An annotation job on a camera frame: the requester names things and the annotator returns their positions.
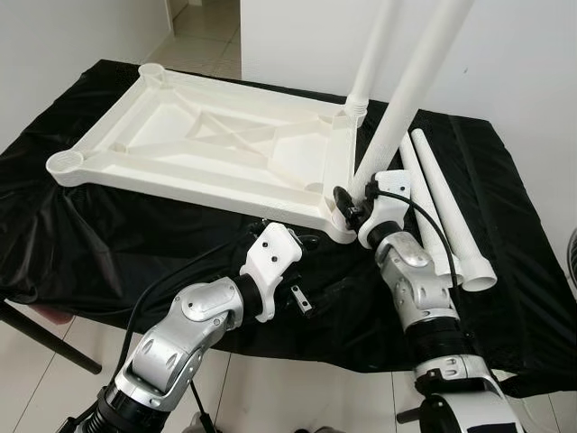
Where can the black metal table leg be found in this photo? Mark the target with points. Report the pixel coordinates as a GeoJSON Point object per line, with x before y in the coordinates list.
{"type": "Point", "coordinates": [50, 338]}
{"type": "Point", "coordinates": [410, 417]}

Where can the black table cloth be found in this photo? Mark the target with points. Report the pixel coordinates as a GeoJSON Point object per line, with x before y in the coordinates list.
{"type": "Point", "coordinates": [135, 234]}

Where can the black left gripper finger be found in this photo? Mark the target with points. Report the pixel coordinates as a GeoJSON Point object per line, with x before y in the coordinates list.
{"type": "Point", "coordinates": [335, 290]}
{"type": "Point", "coordinates": [307, 241]}

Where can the robot left leg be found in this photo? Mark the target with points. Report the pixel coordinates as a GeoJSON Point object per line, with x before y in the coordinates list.
{"type": "Point", "coordinates": [194, 422]}

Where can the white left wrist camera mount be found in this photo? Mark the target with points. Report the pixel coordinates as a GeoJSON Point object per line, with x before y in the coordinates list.
{"type": "Point", "coordinates": [270, 253]}

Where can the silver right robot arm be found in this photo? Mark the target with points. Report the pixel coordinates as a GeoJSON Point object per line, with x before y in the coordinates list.
{"type": "Point", "coordinates": [415, 289]}

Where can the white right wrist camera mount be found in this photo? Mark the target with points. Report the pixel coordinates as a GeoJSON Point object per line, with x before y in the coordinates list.
{"type": "Point", "coordinates": [388, 203]}

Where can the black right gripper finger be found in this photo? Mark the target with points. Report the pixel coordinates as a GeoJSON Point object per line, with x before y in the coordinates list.
{"type": "Point", "coordinates": [344, 202]}

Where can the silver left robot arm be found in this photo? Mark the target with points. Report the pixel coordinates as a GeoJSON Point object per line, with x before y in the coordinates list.
{"type": "Point", "coordinates": [180, 343]}

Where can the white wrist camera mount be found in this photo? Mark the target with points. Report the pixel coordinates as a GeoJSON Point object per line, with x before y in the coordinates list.
{"type": "Point", "coordinates": [388, 203]}
{"type": "Point", "coordinates": [270, 253]}

